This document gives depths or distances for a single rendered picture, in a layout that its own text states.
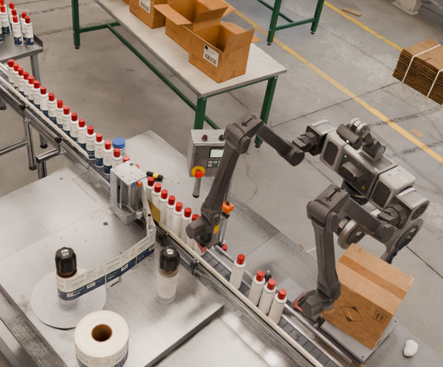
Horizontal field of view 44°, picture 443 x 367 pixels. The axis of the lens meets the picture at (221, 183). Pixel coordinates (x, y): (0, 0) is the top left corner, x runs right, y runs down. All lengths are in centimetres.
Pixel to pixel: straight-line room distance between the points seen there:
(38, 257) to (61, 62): 323
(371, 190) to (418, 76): 390
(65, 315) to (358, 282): 121
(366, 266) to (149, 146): 146
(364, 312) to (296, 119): 302
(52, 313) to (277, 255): 109
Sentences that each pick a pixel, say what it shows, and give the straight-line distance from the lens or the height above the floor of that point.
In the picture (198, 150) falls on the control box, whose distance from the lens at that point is 227.
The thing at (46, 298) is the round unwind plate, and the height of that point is 89.
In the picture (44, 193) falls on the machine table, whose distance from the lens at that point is 295.
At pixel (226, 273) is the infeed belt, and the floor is 88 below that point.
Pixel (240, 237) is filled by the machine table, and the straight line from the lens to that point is 278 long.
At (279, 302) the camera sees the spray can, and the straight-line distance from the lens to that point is 231.
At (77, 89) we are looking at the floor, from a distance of 519.
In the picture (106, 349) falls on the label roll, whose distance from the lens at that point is 214.
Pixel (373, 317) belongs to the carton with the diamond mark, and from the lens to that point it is 240.
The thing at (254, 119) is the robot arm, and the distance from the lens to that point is 205.
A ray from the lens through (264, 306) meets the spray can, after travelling 240.
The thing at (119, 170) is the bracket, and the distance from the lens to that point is 259.
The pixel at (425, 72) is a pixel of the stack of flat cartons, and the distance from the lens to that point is 608.
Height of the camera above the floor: 287
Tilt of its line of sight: 42 degrees down
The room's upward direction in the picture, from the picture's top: 10 degrees clockwise
